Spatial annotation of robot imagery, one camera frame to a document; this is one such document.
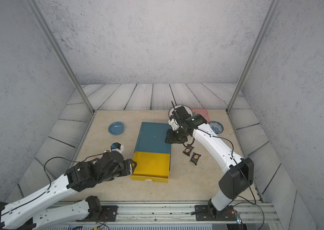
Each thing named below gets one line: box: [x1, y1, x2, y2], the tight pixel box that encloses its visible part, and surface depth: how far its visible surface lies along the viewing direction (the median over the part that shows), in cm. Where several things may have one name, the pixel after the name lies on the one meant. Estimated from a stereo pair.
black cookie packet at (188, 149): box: [182, 143, 195, 157], surface depth 98 cm
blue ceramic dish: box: [108, 121, 125, 136], surface depth 109 cm
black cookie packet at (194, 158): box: [189, 151, 202, 166], surface depth 94 cm
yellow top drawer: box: [129, 151, 171, 184], surface depth 77 cm
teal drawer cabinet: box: [134, 121, 172, 155], surface depth 78 cm
